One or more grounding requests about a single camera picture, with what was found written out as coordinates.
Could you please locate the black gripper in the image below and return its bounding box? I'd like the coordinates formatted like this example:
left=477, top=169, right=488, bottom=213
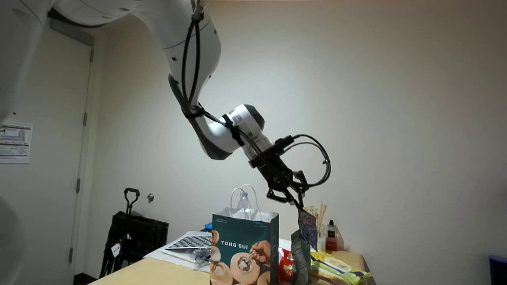
left=249, top=141, right=311, bottom=212

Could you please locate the green donut print paper bag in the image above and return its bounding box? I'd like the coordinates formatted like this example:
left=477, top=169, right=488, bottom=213
left=209, top=183, right=282, bottom=285

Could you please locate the yellow green packet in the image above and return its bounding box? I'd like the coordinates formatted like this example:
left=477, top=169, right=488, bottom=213
left=309, top=248, right=376, bottom=285

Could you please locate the dark bottle with red label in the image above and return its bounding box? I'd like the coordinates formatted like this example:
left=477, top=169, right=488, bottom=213
left=325, top=218, right=341, bottom=253

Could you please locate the dark blue box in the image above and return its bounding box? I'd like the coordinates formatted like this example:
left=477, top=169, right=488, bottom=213
left=488, top=255, right=507, bottom=285

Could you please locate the clear plastic bag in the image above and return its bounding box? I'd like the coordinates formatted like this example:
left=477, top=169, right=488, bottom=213
left=192, top=247, right=214, bottom=267

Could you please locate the white door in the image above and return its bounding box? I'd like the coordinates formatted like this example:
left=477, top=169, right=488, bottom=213
left=0, top=20, right=98, bottom=285

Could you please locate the dark green standing pouch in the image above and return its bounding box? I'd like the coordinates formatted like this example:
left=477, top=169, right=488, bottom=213
left=290, top=228, right=314, bottom=285

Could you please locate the dark blue sachet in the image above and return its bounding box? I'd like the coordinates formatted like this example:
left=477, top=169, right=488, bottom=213
left=297, top=209, right=319, bottom=251

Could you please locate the white paper wall notice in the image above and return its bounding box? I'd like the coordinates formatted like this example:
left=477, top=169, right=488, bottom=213
left=0, top=123, right=34, bottom=166

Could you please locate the black trolley bag with handle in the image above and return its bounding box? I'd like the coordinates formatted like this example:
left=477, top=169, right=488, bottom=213
left=98, top=186, right=171, bottom=278

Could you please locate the red snack packet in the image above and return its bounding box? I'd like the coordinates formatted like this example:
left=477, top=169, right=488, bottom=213
left=278, top=247, right=295, bottom=281

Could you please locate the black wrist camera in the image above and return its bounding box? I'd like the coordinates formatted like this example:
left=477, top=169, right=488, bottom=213
left=273, top=134, right=297, bottom=153

